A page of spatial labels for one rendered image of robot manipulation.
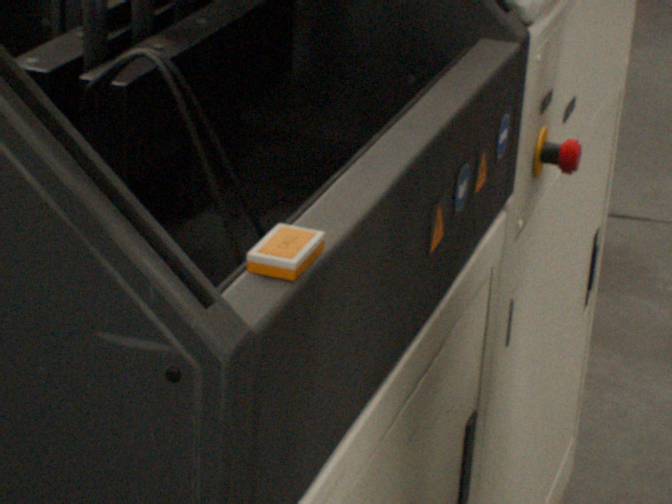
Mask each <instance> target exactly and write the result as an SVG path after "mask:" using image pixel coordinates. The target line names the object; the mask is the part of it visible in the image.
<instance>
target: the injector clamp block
mask: <svg viewBox="0 0 672 504"><path fill-rule="evenodd" d="M293 21H294V0H217V1H215V2H213V0H196V12H195V13H193V14H192V15H190V16H188V17H186V18H184V19H183V20H181V21H179V22H177V23H175V0H161V1H159V2H157V3H155V22H154V36H152V37H150V38H148V39H147V40H145V41H143V42H141V43H140V44H138V45H136V46H134V47H132V16H130V17H128V18H126V19H124V20H122V21H120V22H118V23H116V24H114V25H112V26H110V27H109V28H108V61H107V62H105V63H104V64H102V65H100V66H98V67H96V68H95V69H93V70H91V71H89V72H88V73H86V74H84V40H83V27H78V28H76V29H74V30H72V31H70V32H68V33H66V34H64V35H62V36H60V37H58V38H56V39H54V40H52V41H50V42H48V43H46V44H44V45H42V46H40V47H38V48H36V49H34V50H32V51H30V52H28V53H26V54H24V55H22V56H20V57H18V58H15V59H14V60H15V61H16V62H17V63H18V64H19V65H20V67H21V68H22V69H23V70H24V71H25V72H26V73H27V75H28V76H29V77H30V78H31V79H32V80H33V81H34V82H35V84H36V85H37V86H38V87H39V88H40V89H41V90H42V92H43V93H44V94H45V95H46V96H47V97H48V98H49V100H50V101H51V102H52V103H53V104H54V105H55V106H56V108H57V109H58V110H59V111H60V112H61V113H62V114H63V115H64V117H65V118H66V119H67V120H68V121H69V122H70V123H71V125H72V126H73V127H74V128H75V129H76V130H77V131H78V133H79V134H80V135H81V136H82V137H83V138H84V139H85V141H86V142H87V143H88V144H89V145H90V146H91V147H92V148H93V150H94V151H95V152H96V153H97V154H98V155H99V156H100V158H101V159H102V160H103V161H104V162H105V163H106V164H107V166H108V167H109V168H110V169H111V170H112V171H113V172H114V174H115V175H116V176H117V177H118V178H119V179H120V180H121V182H122V183H123V184H124V185H125V186H126V187H127V188H128V189H129V191H130V192H131V193H132V194H133V195H134V196H135V197H136V199H137V200H138V201H139V202H140V203H141V204H142V205H143V207H144V208H145V209H146V210H151V211H156V212H161V213H167V214H172V215H177V216H182V217H187V218H194V217H195V216H196V215H197V214H198V213H199V212H201V211H202V210H203V209H204V208H205V207H207V206H208V205H209V204H210V203H211V202H213V201H214V200H215V199H214V196H213V193H212V190H211V188H210V185H209V182H208V179H207V177H206V174H205V171H204V169H203V166H202V163H201V161H200V158H199V155H198V153H197V150H196V148H195V145H194V143H193V140H192V137H191V135H190V132H189V130H188V128H187V125H186V123H185V121H184V118H183V116H182V114H181V111H180V109H179V107H178V104H177V102H176V100H175V98H174V96H173V94H172V92H171V90H170V88H169V86H168V84H167V82H166V80H165V78H164V77H163V75H162V74H161V72H160V71H159V69H158V68H157V66H156V65H155V64H154V62H152V61H151V60H149V59H147V58H146V57H145V58H137V59H136V60H134V61H133V62H131V63H130V64H128V65H127V66H126V67H125V68H124V69H123V70H122V71H121V72H120V74H119V75H118V76H117V77H116V78H115V80H114V81H113V82H112V83H111V84H110V85H109V87H108V88H107V89H106V90H105V91H104V94H103V111H102V114H101V115H97V114H96V93H97V91H98V88H99V86H100V85H101V84H102V82H103V81H102V82H101V83H100V84H99V85H98V86H97V87H95V88H94V89H93V90H92V92H91V94H90V98H89V106H88V110H87V112H86V113H83V112H82V111H81V107H82V98H83V93H84V90H85V88H86V86H87V85H88V84H89V83H90V82H91V81H92V80H94V79H95V78H96V77H97V76H98V75H99V74H101V73H102V72H103V71H104V70H105V69H106V68H107V67H108V66H109V65H111V64H112V63H113V62H114V61H116V60H117V59H118V58H120V57H121V56H123V55H125V54H127V53H129V52H131V51H133V50H135V49H143V48H151V49H153V50H156V51H158V52H160V53H163V54H164V55H165V56H166V57H167V58H168V59H169V60H170V61H171V62H172V63H173V65H174V66H175V67H176V68H177V69H178V70H179V72H180V73H181V75H182V76H183V78H184V79H185V81H186V82H187V84H188V85H189V87H190V88H191V90H192V92H193V93H194V95H195V97H196V99H197V100H198V102H199V104H200V106H201V108H202V110H203V111H204V113H205V115H206V117H207V119H208V120H209V122H210V124H211V126H212V128H213V130H214V132H215V134H216V136H217V138H218V140H219V142H220V144H221V146H222V148H223V150H224V152H225V154H226V156H227V158H228V160H229V162H230V164H231V167H232V169H233V171H234V173H235V175H236V177H237V179H238V180H239V169H240V134H241V103H242V102H244V101H245V100H247V99H248V98H249V97H251V96H252V95H253V94H255V93H256V92H258V91H259V90H260V89H262V88H263V87H264V86H266V85H267V84H268V83H270V82H271V81H273V80H274V79H275V78H277V77H278V76H279V75H281V74H282V73H284V72H285V71H286V70H288V69H289V68H290V67H291V66H292V45H293ZM165 67H166V66H165ZM166 68H167V67H166ZM167 69H168V68H167ZM168 71H169V72H170V70H169V69H168ZM170 74H171V75H172V77H173V79H174V81H175V83H176V85H177V87H178V89H179V91H180V93H181V95H182V97H183V99H184V102H185V104H186V106H187V109H188V111H189V113H190V116H191V118H192V120H193V123H194V125H195V127H196V130H197V132H198V135H199V137H200V140H201V142H202V145H203V148H204V150H205V153H206V155H207V158H208V160H209V163H210V166H211V169H212V171H213V174H214V177H215V179H216V182H217V185H218V188H219V190H220V193H221V194H222V193H223V192H225V191H226V190H227V189H228V188H229V187H230V186H232V185H233V184H232V182H231V180H230V178H229V176H228V174H227V172H226V170H225V168H224V166H223V164H222V162H221V160H220V158H219V156H218V154H217V152H216V150H215V148H214V146H213V144H212V142H211V140H210V138H209V136H208V134H207V132H206V130H205V128H204V126H203V124H202V122H201V120H200V118H199V117H198V115H197V113H196V111H195V109H194V108H193V106H192V104H191V102H190V100H189V98H188V97H187V95H186V94H185V92H184V90H183V89H182V87H181V86H180V84H179V83H178V81H177V80H176V78H175V77H174V75H173V74H172V73H171V72H170Z"/></svg>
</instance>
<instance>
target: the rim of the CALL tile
mask: <svg viewBox="0 0 672 504"><path fill-rule="evenodd" d="M282 226H284V227H289V228H294V229H300V230H305V231H310V232H316V233H317V234H316V235H315V236H314V237H313V238H312V239H311V240H310V241H309V242H308V243H307V244H306V245H305V246H304V247H303V249H302V250H301V251H300V252H299V253H298V254H297V255H296V256H295V257H294V258H293V259H287V258H282V257H277V256H272V255H266V254H261V253H256V252H257V251H258V250H259V249H260V248H261V247H262V246H263V245H264V244H265V243H266V242H267V241H268V240H269V239H270V238H271V237H272V236H273V235H274V234H275V233H276V232H277V231H278V230H279V229H280V228H281V227H282ZM324 239H325V232H321V231H316V230H311V229H306V228H300V227H295V226H290V225H284V224H278V225H277V226H276V227H275V228H274V229H273V230H272V231H271V232H270V233H269V234H268V235H267V236H265V237H264V238H263V239H262V240H261V241H260V242H259V243H258V244H257V245H256V246H255V247H254V248H253V249H252V250H251V251H250V252H249V253H248V254H247V260H248V261H252V262H257V263H262V264H267V265H272V266H277V267H282V268H287V269H292V270H296V269H297V268H298V267H299V266H300V264H301V263H302V262H303V261H304V260H305V259H306V258H307V257H308V256H309V255H310V254H311V253H312V252H313V251H314V250H315V249H316V248H317V246H318V245H319V244H320V243H321V242H322V241H323V240H324Z"/></svg>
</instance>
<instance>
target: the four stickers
mask: <svg viewBox="0 0 672 504"><path fill-rule="evenodd" d="M510 113H511V109H510V110H509V111H508V112H507V113H506V114H505V116H504V117H503V118H502V119H501V120H500V128H499V137H498V146H497V155H496V163H497V162H498V160H499V159H500V158H501V157H502V156H503V155H504V153H505V152H506V148H507V140H508V131H509V122H510ZM489 148H490V139H489V140H488V142H487V143H486V144H485V145H484V146H483V148H482V149H481V150H480V151H479V154H478V163H477V173H476V183H475V193H474V197H475V196H476V194H477V193H478V192H479V190H480V189H481V188H482V187H483V185H484V184H485V183H486V177H487V167H488V157H489ZM470 164H471V157H470V158H469V160H468V161H467V162H466V163H465V165H464V166H463V167H462V168H461V170H460V171H459V172H458V179H457V191H456V202H455V213H454V219H455V217H456V216H457V215H458V213H459V212H460V211H461V209H462V208H463V207H464V205H465V204H466V203H467V197H468V186H469V175H470ZM446 198H447V191H446V193H445V194H444V195H443V197H442V198H441V199H440V201H439V202H438V204H437V205H436V206H435V208H434V209H433V210H432V223H431V237H430V250H429V258H430V256H431V255H432V253H433V252H434V250H435V249H436V247H437V246H438V244H439V243H440V242H441V240H442V239H443V237H444V224H445V211H446Z"/></svg>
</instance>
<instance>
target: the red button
mask: <svg viewBox="0 0 672 504"><path fill-rule="evenodd" d="M581 154H582V145H581V144H579V140H576V139H570V138H568V139H567V140H566V142H563V143H562V144H557V143H551V142H548V128H547V127H546V126H544V127H543V128H542V130H541V132H540V135H539V138H538V141H537V146H536V151H535V157H534V176H535V177H539V176H540V174H541V172H542V169H543V166H544V164H550V165H556V166H558V169H561V173H562V174H567V175H573V173H574V172H577V171H578V168H579V165H580V160H581Z"/></svg>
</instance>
